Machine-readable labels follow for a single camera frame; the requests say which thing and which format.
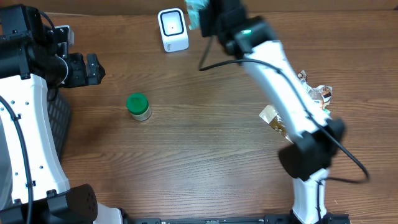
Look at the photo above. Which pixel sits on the grey plastic mesh basket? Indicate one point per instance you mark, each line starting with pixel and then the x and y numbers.
pixel 60 114

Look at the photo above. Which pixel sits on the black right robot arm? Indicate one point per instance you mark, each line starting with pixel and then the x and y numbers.
pixel 314 135

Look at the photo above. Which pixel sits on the green capped bottle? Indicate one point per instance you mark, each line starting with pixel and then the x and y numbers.
pixel 138 106

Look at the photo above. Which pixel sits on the green snack packet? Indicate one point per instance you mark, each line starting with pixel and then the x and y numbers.
pixel 193 8

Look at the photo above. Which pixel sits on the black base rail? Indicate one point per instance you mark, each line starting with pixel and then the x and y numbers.
pixel 267 219

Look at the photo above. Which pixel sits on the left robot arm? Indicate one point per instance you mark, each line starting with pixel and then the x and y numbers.
pixel 34 59

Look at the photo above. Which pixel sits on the teal tissue pack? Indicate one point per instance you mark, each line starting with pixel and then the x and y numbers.
pixel 326 111

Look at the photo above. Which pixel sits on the white barcode scanner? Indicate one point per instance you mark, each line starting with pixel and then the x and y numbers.
pixel 173 30

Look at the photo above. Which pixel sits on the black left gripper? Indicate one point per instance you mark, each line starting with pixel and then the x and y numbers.
pixel 83 78

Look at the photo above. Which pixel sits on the beige plastic pouch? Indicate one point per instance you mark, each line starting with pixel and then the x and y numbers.
pixel 321 95

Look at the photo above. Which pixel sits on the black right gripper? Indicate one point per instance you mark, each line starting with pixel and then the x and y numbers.
pixel 204 30

